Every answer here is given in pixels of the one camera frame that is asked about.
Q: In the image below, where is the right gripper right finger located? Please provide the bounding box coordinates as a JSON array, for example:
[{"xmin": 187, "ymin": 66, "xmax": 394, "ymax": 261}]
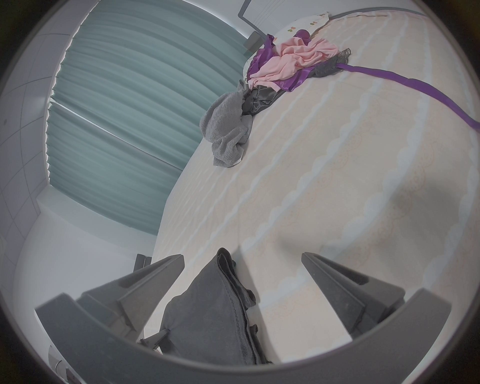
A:
[{"xmin": 302, "ymin": 252, "xmax": 406, "ymax": 334}]

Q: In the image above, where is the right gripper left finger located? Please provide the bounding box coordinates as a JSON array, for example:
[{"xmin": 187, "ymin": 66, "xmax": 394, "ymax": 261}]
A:
[{"xmin": 77, "ymin": 254, "xmax": 185, "ymax": 332}]

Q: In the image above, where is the white printed pillow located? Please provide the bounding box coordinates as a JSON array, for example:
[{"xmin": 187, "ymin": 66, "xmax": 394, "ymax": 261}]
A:
[{"xmin": 275, "ymin": 11, "xmax": 331, "ymax": 43}]

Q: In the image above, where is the blue-green curtain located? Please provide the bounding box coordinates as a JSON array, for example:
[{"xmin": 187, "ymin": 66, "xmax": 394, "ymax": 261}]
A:
[
  {"xmin": 50, "ymin": 0, "xmax": 256, "ymax": 158},
  {"xmin": 47, "ymin": 102, "xmax": 185, "ymax": 236}
]

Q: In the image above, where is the black T-shirt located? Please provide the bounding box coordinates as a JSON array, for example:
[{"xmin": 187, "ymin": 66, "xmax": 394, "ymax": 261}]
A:
[{"xmin": 140, "ymin": 247, "xmax": 274, "ymax": 366}]

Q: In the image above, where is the grey garment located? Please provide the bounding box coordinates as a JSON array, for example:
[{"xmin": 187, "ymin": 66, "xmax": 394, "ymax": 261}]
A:
[{"xmin": 200, "ymin": 80, "xmax": 253, "ymax": 168}]

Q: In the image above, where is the pile of clothes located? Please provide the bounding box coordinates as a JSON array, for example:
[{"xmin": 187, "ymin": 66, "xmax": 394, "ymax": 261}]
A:
[{"xmin": 240, "ymin": 29, "xmax": 480, "ymax": 132}]

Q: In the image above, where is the bed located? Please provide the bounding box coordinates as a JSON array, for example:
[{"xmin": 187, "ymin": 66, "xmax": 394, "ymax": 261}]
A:
[{"xmin": 152, "ymin": 0, "xmax": 480, "ymax": 364}]

